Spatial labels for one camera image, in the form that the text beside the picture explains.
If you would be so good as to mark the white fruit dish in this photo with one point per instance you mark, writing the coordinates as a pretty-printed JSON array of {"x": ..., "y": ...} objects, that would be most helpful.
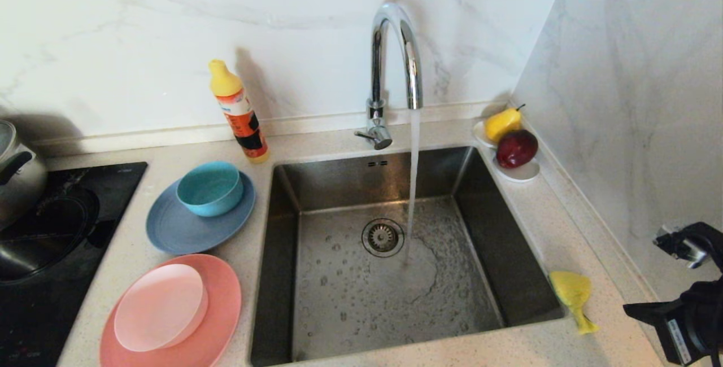
[{"x": 522, "y": 174}]

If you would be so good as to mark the black induction cooktop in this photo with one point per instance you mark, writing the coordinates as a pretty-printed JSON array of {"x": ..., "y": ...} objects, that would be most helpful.
[{"x": 34, "y": 322}]

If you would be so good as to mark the metal sink drain strainer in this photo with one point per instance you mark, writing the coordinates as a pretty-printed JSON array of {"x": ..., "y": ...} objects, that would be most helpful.
[{"x": 383, "y": 238}]

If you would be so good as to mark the small light pink plate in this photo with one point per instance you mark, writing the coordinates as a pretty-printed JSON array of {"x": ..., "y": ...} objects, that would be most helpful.
[{"x": 161, "y": 307}]

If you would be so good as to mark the blue plate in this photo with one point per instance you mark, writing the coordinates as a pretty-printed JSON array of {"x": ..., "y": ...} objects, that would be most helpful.
[{"x": 176, "y": 237}]

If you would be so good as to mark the orange dish soap bottle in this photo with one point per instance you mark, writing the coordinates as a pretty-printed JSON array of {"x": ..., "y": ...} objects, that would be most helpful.
[{"x": 244, "y": 125}]

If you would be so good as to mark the chrome gooseneck faucet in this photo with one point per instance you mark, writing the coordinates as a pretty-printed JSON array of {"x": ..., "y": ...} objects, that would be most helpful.
[{"x": 376, "y": 73}]

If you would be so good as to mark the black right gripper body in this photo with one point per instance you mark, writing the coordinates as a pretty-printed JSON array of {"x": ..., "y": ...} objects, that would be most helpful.
[{"x": 703, "y": 316}]

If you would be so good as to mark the large salmon pink plate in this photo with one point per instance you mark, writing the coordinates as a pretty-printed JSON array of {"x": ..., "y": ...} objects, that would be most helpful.
[{"x": 224, "y": 299}]

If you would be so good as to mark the teal bowl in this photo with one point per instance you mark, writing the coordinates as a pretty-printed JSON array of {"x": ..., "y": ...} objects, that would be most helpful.
[{"x": 210, "y": 200}]

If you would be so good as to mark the stainless steel sink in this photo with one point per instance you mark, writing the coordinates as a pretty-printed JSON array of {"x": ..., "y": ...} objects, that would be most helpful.
[{"x": 350, "y": 310}]

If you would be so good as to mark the stainless steel pot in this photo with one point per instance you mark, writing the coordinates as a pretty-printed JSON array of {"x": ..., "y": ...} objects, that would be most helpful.
[{"x": 24, "y": 186}]

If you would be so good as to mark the yellow sponge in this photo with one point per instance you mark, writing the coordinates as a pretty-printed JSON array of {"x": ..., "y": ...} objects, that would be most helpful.
[{"x": 570, "y": 289}]

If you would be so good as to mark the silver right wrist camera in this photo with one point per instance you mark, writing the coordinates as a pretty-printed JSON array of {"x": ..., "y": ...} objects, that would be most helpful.
[{"x": 680, "y": 245}]

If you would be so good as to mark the yellow pear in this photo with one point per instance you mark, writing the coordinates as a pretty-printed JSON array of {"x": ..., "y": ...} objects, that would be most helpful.
[{"x": 500, "y": 124}]

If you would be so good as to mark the dark red apple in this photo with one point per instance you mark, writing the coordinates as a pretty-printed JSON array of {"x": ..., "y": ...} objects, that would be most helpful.
[{"x": 515, "y": 149}]

